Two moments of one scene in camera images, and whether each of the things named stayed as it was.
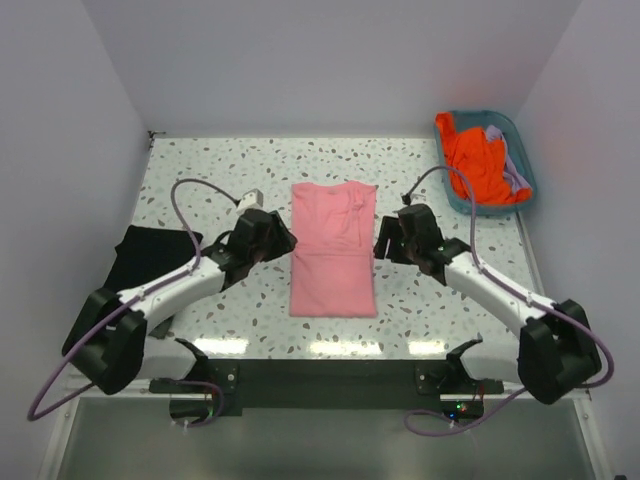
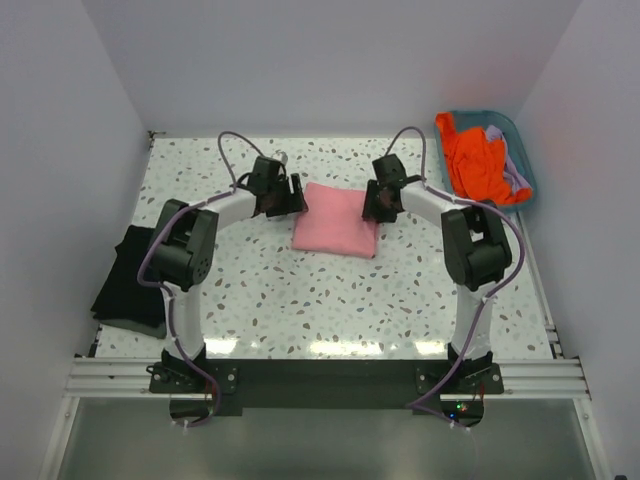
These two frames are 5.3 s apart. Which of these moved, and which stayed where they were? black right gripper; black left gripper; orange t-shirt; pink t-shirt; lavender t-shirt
Moved: black left gripper; black right gripper; pink t-shirt
Stayed: lavender t-shirt; orange t-shirt
